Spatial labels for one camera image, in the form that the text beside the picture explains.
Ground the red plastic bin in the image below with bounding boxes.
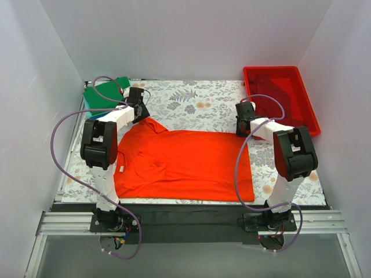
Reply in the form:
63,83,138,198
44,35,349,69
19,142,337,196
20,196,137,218
243,66,321,137

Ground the orange t shirt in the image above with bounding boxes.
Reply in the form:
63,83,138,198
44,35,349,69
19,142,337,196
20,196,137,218
114,118,254,202

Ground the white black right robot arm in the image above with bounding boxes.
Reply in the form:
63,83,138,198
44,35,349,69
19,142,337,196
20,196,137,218
235,101,318,215

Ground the aluminium frame rail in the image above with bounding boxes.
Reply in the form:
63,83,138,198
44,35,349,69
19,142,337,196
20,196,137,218
37,212,93,236

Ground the dark red t shirt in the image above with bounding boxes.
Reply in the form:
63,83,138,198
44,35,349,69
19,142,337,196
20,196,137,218
248,75,304,127

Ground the folded blue t shirt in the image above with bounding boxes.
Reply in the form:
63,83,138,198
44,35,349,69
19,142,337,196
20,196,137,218
84,100,103,119

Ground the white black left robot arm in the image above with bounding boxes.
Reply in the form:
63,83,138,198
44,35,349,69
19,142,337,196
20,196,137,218
80,87,150,215

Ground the folded green t shirt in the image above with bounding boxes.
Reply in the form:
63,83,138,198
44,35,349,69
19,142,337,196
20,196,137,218
83,81,124,109

